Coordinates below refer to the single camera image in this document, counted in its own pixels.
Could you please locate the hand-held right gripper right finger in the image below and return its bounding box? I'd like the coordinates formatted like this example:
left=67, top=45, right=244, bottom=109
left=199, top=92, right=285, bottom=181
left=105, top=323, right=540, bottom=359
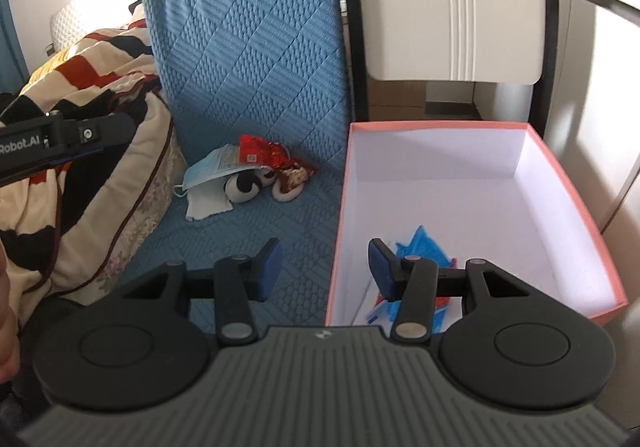
left=368, top=238, right=531, bottom=343

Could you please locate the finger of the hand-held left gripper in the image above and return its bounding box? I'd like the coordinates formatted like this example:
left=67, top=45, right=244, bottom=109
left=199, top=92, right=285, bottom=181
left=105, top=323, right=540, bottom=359
left=46, top=111, right=137, bottom=164

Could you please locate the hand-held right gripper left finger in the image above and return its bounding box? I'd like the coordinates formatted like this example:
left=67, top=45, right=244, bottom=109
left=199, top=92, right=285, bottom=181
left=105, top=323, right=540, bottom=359
left=122, top=238, right=284, bottom=345

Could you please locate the panda plush toy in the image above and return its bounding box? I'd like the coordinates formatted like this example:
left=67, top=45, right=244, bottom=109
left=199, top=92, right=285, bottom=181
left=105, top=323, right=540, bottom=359
left=222, top=167, right=278, bottom=204

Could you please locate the brown red patterned packet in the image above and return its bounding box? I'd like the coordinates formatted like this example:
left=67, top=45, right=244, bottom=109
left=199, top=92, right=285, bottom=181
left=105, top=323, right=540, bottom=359
left=277, top=159, right=318, bottom=192

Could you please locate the blue face mask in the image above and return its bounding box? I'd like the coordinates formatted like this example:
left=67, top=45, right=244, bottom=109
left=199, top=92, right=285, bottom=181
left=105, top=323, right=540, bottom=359
left=174, top=144, right=246, bottom=198

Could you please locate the red snack packet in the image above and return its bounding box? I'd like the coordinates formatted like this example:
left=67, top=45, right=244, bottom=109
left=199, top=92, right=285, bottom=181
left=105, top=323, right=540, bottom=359
left=236, top=134, right=293, bottom=172

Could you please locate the pink cardboard box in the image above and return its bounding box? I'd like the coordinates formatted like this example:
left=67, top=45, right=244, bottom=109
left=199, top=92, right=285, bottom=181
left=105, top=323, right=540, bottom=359
left=325, top=121, right=628, bottom=328

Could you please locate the blue snack packet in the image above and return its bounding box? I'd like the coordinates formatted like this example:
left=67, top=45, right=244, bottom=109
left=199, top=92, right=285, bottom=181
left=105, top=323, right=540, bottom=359
left=365, top=226, right=461, bottom=325

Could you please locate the striped blanket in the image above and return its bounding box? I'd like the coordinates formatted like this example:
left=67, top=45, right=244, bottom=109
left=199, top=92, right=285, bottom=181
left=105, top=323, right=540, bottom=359
left=0, top=27, right=173, bottom=288

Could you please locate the blue curtain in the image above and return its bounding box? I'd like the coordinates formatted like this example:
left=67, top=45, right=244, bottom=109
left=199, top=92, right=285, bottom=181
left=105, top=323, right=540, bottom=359
left=0, top=0, right=27, bottom=80

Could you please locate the white pillow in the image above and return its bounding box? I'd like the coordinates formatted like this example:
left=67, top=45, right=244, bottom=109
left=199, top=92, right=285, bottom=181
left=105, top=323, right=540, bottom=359
left=47, top=0, right=146, bottom=52

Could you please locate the blue textured bed cover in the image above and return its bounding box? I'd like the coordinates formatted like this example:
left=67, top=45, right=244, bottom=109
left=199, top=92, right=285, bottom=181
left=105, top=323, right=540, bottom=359
left=95, top=0, right=353, bottom=328

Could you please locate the white grooved panel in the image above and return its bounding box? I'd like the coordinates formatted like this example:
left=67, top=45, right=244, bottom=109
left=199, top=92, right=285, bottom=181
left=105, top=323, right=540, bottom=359
left=352, top=0, right=546, bottom=86

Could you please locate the beige hair tie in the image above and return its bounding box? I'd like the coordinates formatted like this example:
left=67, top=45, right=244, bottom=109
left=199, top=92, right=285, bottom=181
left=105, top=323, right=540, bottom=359
left=272, top=182, right=303, bottom=204

